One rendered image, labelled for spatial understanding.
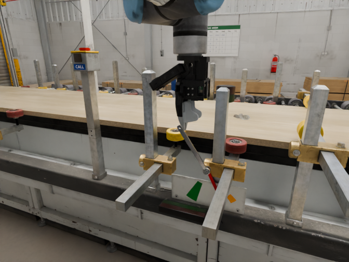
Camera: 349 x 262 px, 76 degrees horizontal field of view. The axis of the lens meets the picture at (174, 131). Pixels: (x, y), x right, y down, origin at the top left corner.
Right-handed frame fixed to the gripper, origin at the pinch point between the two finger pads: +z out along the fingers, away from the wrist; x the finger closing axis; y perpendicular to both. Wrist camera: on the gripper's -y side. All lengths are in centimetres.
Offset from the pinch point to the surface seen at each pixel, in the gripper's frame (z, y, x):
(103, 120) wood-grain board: 11, -52, 26
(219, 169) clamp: 15.4, 11.2, 5.3
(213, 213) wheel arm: 14.4, 14.1, -17.8
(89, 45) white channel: -29, -122, 102
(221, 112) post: -3.7, 10.4, 6.1
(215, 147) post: 8.3, 9.1, 6.1
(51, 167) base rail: 30, -69, 6
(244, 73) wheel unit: -8, 7, 115
